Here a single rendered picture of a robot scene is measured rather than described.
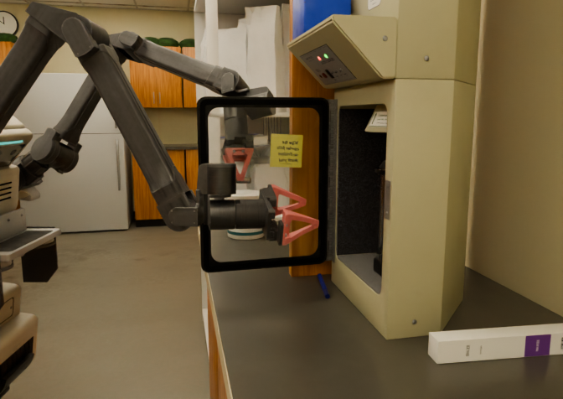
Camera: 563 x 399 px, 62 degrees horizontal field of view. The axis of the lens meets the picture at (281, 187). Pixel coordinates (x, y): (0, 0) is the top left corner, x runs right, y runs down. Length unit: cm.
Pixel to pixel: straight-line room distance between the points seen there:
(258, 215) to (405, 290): 30
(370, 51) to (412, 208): 28
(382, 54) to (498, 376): 55
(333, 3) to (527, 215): 66
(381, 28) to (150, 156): 47
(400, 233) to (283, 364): 30
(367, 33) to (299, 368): 56
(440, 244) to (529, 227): 37
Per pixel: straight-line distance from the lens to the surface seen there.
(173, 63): 133
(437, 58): 87
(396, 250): 87
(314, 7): 101
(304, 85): 116
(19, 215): 143
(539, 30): 124
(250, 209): 88
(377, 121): 95
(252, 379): 80
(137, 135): 91
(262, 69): 207
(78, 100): 148
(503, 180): 130
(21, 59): 103
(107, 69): 95
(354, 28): 81
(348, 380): 80
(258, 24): 211
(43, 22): 100
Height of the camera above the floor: 135
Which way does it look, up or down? 9 degrees down
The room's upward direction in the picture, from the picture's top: straight up
